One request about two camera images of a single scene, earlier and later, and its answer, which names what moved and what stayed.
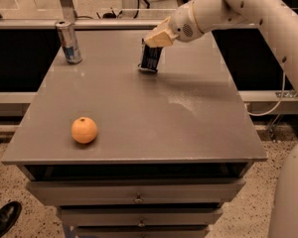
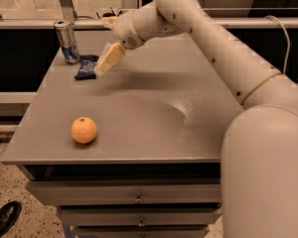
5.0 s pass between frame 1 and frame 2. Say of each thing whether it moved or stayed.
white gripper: moved
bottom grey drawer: stayed
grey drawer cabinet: stayed
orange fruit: stayed
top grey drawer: stayed
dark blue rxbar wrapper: moved
